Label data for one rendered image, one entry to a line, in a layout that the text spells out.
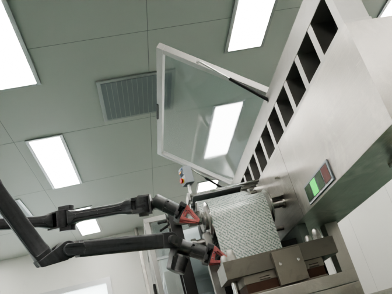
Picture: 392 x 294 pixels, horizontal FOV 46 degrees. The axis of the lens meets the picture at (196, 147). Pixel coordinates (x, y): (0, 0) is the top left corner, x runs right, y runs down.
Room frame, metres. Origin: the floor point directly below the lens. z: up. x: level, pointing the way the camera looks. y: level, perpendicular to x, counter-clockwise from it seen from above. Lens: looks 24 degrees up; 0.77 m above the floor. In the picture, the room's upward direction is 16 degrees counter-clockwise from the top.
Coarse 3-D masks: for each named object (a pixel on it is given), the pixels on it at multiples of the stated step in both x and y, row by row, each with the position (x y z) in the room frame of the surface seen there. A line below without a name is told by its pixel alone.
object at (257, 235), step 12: (264, 216) 1.82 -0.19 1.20; (216, 228) 1.79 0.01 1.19; (228, 228) 1.80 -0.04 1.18; (240, 228) 1.80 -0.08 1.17; (252, 228) 1.81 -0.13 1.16; (264, 228) 1.82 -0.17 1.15; (228, 240) 1.79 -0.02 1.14; (240, 240) 1.80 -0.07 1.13; (252, 240) 1.81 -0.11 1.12; (264, 240) 1.82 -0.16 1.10; (276, 240) 1.83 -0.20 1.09; (240, 252) 1.80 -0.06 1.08; (252, 252) 1.81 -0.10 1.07
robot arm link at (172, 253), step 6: (168, 240) 1.68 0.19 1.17; (174, 240) 1.69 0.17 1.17; (180, 240) 1.71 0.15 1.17; (180, 246) 1.71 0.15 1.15; (174, 252) 1.72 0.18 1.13; (174, 258) 1.73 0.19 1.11; (180, 258) 1.73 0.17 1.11; (186, 258) 1.74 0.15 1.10; (168, 264) 1.74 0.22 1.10; (174, 264) 1.73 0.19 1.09; (180, 264) 1.73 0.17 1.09; (186, 264) 1.75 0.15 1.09; (174, 270) 1.73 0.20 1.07; (180, 270) 1.73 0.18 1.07
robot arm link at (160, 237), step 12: (84, 240) 1.51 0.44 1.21; (96, 240) 1.54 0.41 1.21; (108, 240) 1.56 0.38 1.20; (120, 240) 1.59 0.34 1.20; (132, 240) 1.61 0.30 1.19; (144, 240) 1.64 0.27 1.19; (156, 240) 1.66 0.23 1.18; (72, 252) 1.47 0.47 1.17; (84, 252) 1.49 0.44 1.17; (96, 252) 1.54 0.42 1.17; (108, 252) 1.57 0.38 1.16; (120, 252) 1.60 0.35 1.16
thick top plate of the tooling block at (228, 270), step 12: (312, 240) 1.64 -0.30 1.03; (324, 240) 1.65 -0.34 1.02; (264, 252) 1.61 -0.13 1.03; (312, 252) 1.64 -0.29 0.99; (324, 252) 1.65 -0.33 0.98; (336, 252) 1.66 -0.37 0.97; (228, 264) 1.59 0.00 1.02; (240, 264) 1.60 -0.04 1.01; (252, 264) 1.60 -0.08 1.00; (264, 264) 1.61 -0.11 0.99; (228, 276) 1.59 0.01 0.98; (240, 276) 1.59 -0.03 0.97
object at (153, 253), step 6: (156, 216) 2.76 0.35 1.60; (162, 216) 2.77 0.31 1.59; (144, 222) 2.75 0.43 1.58; (150, 222) 2.76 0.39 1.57; (144, 228) 2.91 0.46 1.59; (150, 252) 2.75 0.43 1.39; (150, 258) 3.32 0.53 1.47; (156, 258) 2.75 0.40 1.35; (150, 264) 3.32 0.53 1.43; (156, 264) 2.75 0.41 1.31; (150, 270) 3.89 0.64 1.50; (156, 270) 2.75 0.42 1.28; (156, 276) 2.75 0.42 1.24; (156, 288) 3.32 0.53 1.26; (162, 288) 2.75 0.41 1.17
